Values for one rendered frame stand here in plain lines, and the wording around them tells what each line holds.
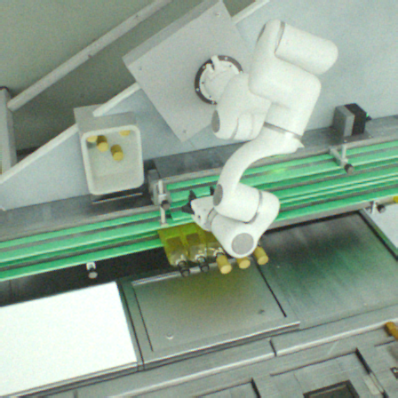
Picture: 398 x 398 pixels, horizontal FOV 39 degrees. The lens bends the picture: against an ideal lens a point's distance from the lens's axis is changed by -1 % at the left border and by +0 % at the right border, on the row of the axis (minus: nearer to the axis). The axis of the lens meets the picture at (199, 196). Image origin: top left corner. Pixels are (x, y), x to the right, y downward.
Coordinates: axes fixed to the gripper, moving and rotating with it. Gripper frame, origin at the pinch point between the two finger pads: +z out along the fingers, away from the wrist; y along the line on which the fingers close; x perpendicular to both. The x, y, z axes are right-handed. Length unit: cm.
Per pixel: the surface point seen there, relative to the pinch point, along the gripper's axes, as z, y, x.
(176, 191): 29.0, -0.6, -9.4
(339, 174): 32, 57, -16
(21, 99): 99, -42, 11
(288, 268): 22, 33, -42
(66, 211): 41, -34, -14
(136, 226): 30.0, -14.1, -18.7
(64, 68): 96, -24, 21
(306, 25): 35, 47, 34
